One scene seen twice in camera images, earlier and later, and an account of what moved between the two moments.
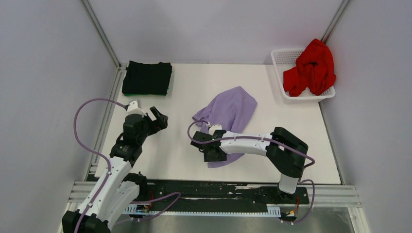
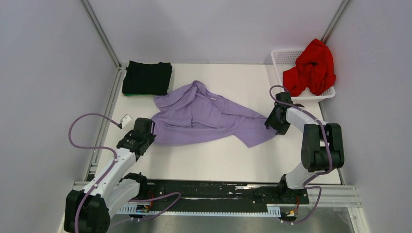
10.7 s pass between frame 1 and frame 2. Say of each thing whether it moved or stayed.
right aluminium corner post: stayed
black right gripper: moved
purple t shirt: moved
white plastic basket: stayed
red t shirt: stayed
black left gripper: stayed
